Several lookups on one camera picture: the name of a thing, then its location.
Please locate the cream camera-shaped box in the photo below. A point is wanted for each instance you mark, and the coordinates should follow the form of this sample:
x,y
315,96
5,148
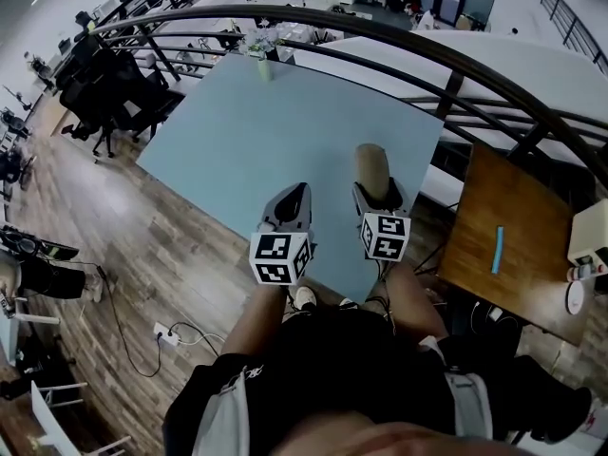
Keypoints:
x,y
589,235

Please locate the clear plastic bag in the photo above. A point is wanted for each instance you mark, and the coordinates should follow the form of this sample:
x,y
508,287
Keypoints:
x,y
597,418

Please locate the light blue table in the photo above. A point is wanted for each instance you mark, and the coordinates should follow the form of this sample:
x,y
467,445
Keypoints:
x,y
266,150

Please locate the person's black shirt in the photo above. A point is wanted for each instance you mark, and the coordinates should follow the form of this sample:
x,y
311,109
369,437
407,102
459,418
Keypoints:
x,y
342,364

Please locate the white vase with flowers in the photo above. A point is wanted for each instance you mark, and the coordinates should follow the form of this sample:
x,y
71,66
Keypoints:
x,y
262,57

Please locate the group of black office chairs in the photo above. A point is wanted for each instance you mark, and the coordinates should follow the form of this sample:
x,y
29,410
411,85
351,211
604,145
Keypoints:
x,y
109,98

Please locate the person's white shoe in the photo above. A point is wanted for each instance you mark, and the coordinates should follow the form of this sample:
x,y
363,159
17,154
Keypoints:
x,y
349,303
305,296

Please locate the black curved metal railing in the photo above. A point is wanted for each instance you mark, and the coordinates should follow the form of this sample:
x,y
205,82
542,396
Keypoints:
x,y
427,45

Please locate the beige cylindrical object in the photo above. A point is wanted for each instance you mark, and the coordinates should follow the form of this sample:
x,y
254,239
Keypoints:
x,y
372,171

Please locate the brown wooden side table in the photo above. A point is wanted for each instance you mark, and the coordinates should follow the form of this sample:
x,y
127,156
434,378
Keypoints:
x,y
503,207

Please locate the person's left forearm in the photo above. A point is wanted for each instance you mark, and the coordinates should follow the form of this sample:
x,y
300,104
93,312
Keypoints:
x,y
259,318

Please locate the white desk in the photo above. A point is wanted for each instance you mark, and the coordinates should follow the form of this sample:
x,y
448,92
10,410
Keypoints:
x,y
52,421

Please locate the black backpack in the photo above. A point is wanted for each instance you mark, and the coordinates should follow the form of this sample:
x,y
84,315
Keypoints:
x,y
484,326

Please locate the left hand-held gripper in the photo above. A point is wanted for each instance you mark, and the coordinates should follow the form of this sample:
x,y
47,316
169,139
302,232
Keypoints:
x,y
280,259

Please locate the person's right forearm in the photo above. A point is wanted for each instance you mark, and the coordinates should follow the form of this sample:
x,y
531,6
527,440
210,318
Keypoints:
x,y
411,302

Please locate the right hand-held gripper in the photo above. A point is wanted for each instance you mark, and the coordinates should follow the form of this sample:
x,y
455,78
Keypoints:
x,y
385,238

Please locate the white power strip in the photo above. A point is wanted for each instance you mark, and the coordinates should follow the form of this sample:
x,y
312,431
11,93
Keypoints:
x,y
166,334

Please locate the person's face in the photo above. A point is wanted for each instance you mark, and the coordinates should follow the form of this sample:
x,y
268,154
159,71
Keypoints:
x,y
380,437

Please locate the white round plate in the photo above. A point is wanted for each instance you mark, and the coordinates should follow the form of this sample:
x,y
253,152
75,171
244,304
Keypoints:
x,y
575,297

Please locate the blue strip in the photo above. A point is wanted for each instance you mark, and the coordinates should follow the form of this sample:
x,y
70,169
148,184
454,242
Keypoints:
x,y
497,250

